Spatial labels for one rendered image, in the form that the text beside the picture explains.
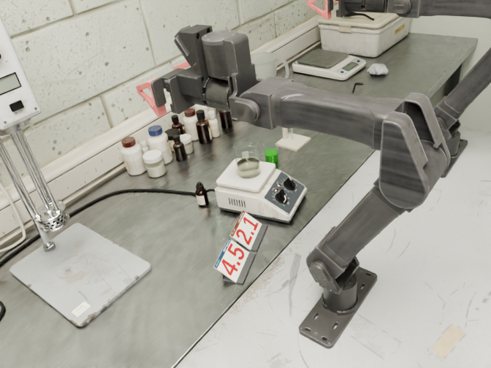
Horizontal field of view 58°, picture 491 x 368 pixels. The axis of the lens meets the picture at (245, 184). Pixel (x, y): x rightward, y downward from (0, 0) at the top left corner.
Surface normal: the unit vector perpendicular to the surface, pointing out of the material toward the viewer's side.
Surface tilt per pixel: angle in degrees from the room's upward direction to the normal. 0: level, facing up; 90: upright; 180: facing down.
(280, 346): 0
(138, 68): 90
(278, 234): 0
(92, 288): 0
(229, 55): 90
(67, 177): 90
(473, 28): 90
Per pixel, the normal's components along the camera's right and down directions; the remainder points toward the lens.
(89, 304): -0.12, -0.81
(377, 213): -0.60, 0.61
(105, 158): 0.78, 0.28
